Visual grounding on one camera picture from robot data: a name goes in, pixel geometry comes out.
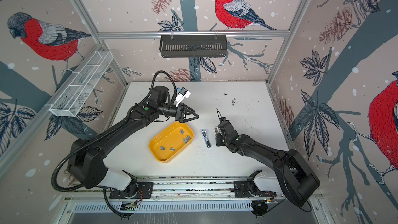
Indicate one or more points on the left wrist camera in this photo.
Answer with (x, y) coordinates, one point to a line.
(182, 93)

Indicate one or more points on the white wire mesh shelf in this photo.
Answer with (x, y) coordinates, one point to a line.
(72, 99)

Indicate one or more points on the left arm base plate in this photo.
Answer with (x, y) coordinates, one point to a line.
(139, 190)

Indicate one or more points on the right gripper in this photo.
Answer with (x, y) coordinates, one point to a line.
(219, 141)

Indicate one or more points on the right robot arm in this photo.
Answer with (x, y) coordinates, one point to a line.
(296, 178)

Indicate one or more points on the black wall basket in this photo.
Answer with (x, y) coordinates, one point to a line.
(193, 46)

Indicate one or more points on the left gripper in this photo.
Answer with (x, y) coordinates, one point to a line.
(181, 118)

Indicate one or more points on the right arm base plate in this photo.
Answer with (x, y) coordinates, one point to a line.
(245, 189)

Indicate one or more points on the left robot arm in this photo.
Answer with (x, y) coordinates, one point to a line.
(85, 162)

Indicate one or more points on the yellow plastic tray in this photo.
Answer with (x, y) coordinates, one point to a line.
(170, 137)

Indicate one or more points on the aluminium mounting rail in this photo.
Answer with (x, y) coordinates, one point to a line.
(202, 188)

